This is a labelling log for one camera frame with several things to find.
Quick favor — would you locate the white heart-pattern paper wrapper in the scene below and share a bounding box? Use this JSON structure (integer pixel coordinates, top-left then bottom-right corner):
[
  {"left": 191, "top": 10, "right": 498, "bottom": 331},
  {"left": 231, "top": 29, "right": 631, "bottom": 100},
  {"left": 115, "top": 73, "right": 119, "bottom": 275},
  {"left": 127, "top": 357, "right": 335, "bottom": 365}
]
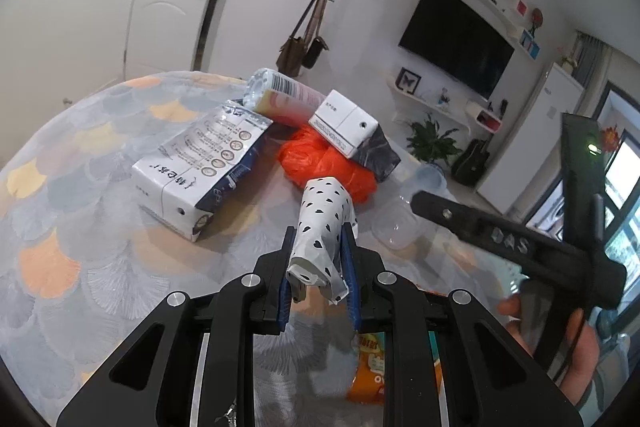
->
[{"left": 286, "top": 176, "right": 358, "bottom": 305}]

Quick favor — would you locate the person's right hand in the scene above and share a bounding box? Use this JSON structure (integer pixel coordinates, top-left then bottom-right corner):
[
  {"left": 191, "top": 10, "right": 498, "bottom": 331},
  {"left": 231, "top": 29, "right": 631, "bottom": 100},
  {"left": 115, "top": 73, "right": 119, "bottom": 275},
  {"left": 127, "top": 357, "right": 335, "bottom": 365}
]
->
[{"left": 497, "top": 295, "right": 601, "bottom": 408}]

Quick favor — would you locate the orange snack bag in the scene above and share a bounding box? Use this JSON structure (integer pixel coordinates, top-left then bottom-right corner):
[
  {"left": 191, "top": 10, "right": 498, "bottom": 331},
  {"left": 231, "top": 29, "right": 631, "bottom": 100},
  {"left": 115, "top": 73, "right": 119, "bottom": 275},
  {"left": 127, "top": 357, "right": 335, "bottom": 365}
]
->
[{"left": 345, "top": 329, "right": 445, "bottom": 407}]

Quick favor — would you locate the pastel scallop pattern tablecloth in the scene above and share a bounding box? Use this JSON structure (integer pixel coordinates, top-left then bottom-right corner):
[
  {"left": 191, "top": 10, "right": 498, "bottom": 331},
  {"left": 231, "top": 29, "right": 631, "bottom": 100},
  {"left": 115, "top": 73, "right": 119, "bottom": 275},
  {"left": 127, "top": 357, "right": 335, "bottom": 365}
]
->
[{"left": 1, "top": 72, "right": 512, "bottom": 426}]

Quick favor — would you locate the black guitar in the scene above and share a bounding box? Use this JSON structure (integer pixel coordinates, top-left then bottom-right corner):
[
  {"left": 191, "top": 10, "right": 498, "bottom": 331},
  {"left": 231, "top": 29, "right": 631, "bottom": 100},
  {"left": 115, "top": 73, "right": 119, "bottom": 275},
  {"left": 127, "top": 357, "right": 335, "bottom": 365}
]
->
[{"left": 451, "top": 139, "right": 490, "bottom": 187}]

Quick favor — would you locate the white refrigerator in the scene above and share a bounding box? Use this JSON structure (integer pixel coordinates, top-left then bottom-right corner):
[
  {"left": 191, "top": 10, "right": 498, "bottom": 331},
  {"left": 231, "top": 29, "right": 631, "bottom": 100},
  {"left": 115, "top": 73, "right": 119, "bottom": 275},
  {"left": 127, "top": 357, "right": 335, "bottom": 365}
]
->
[{"left": 476, "top": 64, "right": 584, "bottom": 215}]

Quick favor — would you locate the clear plastic bottle blue cap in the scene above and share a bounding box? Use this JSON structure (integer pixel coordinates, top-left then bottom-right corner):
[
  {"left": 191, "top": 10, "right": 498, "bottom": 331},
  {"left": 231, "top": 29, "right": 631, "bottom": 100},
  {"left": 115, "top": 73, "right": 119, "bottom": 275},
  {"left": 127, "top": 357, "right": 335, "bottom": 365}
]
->
[{"left": 371, "top": 164, "right": 447, "bottom": 251}]

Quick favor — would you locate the dark blue white milk carton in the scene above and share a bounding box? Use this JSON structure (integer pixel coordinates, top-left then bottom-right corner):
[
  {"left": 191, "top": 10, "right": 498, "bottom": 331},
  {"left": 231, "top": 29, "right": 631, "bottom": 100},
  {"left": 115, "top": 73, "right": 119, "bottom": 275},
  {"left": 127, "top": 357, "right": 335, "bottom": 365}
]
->
[{"left": 132, "top": 101, "right": 272, "bottom": 242}]

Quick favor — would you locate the green potted plant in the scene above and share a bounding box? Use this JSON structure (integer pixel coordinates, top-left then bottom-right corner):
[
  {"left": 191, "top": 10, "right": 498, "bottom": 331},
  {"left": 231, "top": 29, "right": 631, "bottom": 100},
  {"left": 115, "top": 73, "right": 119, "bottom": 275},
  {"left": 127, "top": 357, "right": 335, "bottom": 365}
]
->
[{"left": 407, "top": 114, "right": 462, "bottom": 166}]

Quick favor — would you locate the framed butterfly picture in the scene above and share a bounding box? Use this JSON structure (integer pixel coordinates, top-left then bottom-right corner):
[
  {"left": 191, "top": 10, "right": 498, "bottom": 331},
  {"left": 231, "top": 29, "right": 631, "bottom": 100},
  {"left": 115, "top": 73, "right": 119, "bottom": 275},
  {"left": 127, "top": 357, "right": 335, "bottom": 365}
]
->
[{"left": 395, "top": 67, "right": 421, "bottom": 95}]

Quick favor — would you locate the orange plastic bag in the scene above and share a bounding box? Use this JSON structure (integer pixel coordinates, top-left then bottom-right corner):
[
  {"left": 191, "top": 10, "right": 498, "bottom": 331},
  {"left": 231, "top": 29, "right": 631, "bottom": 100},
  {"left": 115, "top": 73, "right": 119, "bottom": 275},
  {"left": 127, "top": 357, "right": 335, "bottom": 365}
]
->
[{"left": 277, "top": 124, "right": 378, "bottom": 204}]

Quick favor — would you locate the pink labelled plastic bottle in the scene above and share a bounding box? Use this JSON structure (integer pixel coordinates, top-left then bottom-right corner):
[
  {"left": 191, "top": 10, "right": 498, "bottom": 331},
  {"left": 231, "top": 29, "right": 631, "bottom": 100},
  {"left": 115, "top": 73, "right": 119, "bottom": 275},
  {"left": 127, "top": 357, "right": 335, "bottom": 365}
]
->
[{"left": 242, "top": 68, "right": 326, "bottom": 128}]

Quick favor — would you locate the black small hanging bag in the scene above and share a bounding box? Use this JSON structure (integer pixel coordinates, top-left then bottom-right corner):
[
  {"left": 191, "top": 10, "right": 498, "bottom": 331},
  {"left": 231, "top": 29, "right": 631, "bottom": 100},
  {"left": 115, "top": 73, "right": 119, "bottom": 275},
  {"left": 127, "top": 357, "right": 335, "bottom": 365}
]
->
[{"left": 300, "top": 0, "right": 331, "bottom": 70}]

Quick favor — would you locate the brown hanging bag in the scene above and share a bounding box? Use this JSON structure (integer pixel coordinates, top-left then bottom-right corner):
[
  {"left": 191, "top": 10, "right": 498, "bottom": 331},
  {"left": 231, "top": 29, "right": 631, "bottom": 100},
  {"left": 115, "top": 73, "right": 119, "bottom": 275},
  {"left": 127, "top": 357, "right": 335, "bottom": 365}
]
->
[{"left": 276, "top": 0, "right": 318, "bottom": 78}]

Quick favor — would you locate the white wall shelf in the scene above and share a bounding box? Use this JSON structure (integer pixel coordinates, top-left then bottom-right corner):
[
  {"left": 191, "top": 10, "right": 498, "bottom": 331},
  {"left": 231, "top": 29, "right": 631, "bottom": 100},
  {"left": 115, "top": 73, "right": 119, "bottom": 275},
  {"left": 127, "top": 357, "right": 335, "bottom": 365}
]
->
[{"left": 386, "top": 80, "right": 502, "bottom": 135}]

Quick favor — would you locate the black wall television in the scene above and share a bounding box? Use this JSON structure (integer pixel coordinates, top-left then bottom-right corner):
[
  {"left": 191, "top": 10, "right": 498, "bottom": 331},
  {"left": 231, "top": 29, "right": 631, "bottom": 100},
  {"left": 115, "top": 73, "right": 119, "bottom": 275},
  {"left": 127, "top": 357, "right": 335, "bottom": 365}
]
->
[{"left": 399, "top": 0, "right": 514, "bottom": 100}]

